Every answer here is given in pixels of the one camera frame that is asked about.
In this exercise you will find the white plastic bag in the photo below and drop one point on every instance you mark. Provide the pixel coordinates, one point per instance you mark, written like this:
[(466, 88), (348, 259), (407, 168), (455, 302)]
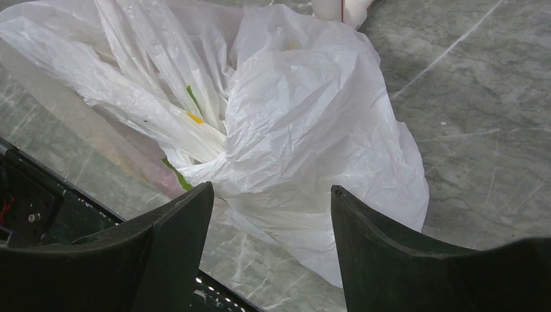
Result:
[(271, 106)]

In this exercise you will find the white PVC pipe frame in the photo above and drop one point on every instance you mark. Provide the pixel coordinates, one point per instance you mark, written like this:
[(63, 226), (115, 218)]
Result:
[(349, 12)]

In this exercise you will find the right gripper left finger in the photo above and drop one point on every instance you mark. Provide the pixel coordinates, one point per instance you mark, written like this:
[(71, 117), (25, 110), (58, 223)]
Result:
[(148, 263)]

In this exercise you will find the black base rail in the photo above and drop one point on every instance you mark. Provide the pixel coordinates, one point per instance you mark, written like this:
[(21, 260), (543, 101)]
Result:
[(38, 207)]

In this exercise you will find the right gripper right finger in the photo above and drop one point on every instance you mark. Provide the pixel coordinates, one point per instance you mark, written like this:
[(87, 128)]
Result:
[(386, 266)]

